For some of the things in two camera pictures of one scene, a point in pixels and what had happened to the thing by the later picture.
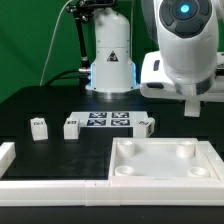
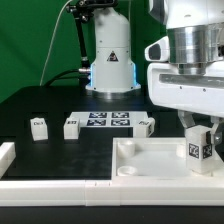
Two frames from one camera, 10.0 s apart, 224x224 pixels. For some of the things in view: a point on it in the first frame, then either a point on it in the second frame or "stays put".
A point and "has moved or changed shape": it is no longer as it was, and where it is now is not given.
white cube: [39, 128] stays put
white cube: [71, 128] stays put
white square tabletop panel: [134, 159] stays put
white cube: [192, 108] has moved or changed shape
